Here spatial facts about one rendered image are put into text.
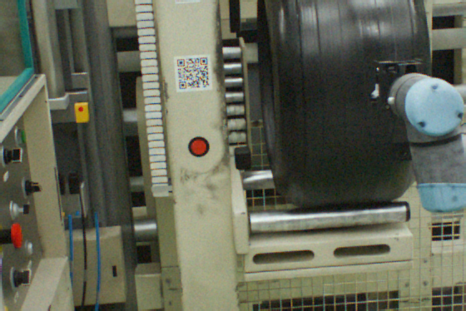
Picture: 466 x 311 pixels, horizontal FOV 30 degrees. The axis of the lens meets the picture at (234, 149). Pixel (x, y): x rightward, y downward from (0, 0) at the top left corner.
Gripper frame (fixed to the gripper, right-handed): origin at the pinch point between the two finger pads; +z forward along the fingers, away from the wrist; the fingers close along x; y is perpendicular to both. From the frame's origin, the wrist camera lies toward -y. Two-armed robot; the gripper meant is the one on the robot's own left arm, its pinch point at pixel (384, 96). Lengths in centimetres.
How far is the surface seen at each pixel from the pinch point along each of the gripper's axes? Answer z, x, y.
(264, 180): 52, 19, -25
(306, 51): 9.3, 12.4, 8.1
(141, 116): 106, 50, -14
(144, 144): 107, 50, -23
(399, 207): 24.6, -7.7, -26.8
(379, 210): 24.4, -3.2, -27.1
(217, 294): 34, 32, -46
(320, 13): 11.6, 9.1, 14.9
